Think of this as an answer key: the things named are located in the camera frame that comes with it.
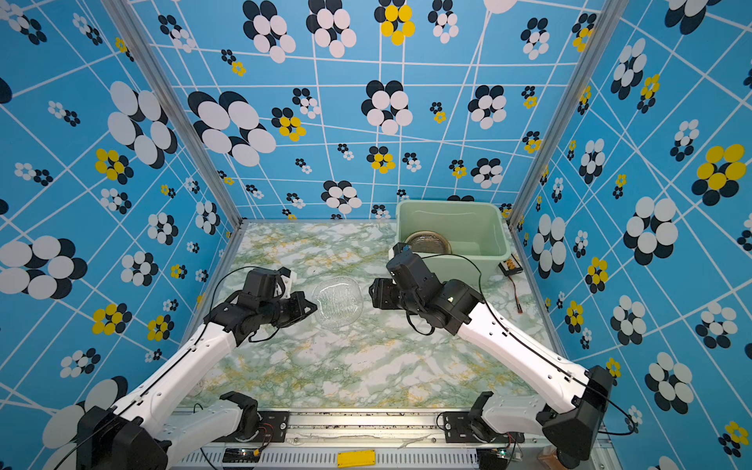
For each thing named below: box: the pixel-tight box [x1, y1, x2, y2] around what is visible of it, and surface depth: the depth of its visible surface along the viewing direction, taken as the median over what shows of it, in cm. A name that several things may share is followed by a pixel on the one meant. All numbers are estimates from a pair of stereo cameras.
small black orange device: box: [498, 253, 524, 277], surface depth 106 cm
